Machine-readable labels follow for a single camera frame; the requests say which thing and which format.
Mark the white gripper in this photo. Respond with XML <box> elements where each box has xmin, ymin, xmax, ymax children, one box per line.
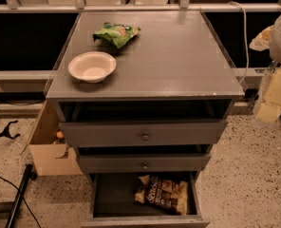
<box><xmin>250</xmin><ymin>26</ymin><xmax>281</xmax><ymax>123</ymax></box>

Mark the brown chip bag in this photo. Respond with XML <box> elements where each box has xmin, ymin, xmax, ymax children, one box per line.
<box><xmin>135</xmin><ymin>175</ymin><xmax>189</xmax><ymax>215</ymax></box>

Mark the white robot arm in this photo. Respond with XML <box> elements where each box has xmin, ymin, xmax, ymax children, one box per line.
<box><xmin>250</xmin><ymin>15</ymin><xmax>281</xmax><ymax>124</ymax></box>

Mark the grey drawer cabinet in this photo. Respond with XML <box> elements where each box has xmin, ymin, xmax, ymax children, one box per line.
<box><xmin>46</xmin><ymin>9</ymin><xmax>246</xmax><ymax>228</ymax></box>

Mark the grey middle drawer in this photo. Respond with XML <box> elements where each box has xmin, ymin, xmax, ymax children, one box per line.
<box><xmin>79</xmin><ymin>154</ymin><xmax>210</xmax><ymax>173</ymax></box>

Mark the grey drawer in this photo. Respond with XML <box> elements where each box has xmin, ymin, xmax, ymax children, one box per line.
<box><xmin>79</xmin><ymin>154</ymin><xmax>210</xmax><ymax>173</ymax></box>
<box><xmin>60</xmin><ymin>120</ymin><xmax>227</xmax><ymax>147</ymax></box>
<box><xmin>81</xmin><ymin>172</ymin><xmax>210</xmax><ymax>228</ymax></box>

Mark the green chip bag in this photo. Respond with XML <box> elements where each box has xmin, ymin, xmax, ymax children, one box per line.
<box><xmin>92</xmin><ymin>22</ymin><xmax>141</xmax><ymax>48</ymax></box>

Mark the grey top drawer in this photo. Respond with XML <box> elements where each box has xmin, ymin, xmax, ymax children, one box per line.
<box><xmin>60</xmin><ymin>120</ymin><xmax>227</xmax><ymax>147</ymax></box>

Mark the grey bottom drawer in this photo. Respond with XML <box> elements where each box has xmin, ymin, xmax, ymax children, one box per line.
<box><xmin>81</xmin><ymin>172</ymin><xmax>210</xmax><ymax>228</ymax></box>

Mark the white bowl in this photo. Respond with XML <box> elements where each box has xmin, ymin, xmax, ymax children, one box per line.
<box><xmin>68</xmin><ymin>51</ymin><xmax>117</xmax><ymax>83</ymax></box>

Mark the orange ball in box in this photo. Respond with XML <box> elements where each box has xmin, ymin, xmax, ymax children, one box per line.
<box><xmin>56</xmin><ymin>131</ymin><xmax>64</xmax><ymax>140</ymax></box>

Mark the cardboard box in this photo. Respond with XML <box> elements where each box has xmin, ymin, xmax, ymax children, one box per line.
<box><xmin>27</xmin><ymin>101</ymin><xmax>82</xmax><ymax>176</ymax></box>

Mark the black pole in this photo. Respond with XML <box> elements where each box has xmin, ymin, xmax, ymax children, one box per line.
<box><xmin>5</xmin><ymin>164</ymin><xmax>34</xmax><ymax>228</ymax></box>

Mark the black clamp tool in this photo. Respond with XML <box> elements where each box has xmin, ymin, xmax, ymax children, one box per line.
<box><xmin>0</xmin><ymin>121</ymin><xmax>20</xmax><ymax>140</ymax></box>

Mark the white cable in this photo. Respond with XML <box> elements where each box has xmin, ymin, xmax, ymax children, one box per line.
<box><xmin>228</xmin><ymin>1</ymin><xmax>251</xmax><ymax>84</ymax></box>

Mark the metal railing frame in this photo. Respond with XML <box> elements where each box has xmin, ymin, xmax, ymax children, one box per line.
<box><xmin>0</xmin><ymin>0</ymin><xmax>281</xmax><ymax>93</ymax></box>

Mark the black floor cable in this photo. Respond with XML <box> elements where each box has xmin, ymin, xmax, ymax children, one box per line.
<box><xmin>0</xmin><ymin>167</ymin><xmax>43</xmax><ymax>228</ymax></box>

